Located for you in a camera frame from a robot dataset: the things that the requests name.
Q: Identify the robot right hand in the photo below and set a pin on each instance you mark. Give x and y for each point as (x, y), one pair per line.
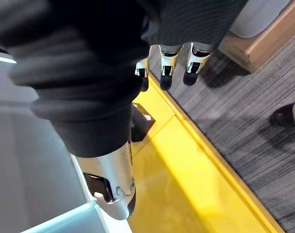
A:
(84, 72)

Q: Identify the yellow metal shelf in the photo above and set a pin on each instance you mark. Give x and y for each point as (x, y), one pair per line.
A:
(186, 182)

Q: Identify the black plastic housing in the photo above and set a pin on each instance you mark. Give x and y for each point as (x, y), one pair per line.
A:
(140, 128)

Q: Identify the grey plastic bag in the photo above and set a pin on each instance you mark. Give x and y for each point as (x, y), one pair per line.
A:
(254, 19)

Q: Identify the brown cardboard box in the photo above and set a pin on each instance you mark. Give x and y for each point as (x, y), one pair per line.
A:
(261, 49)

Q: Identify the robot dark foot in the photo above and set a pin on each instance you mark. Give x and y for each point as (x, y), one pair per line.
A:
(282, 115)

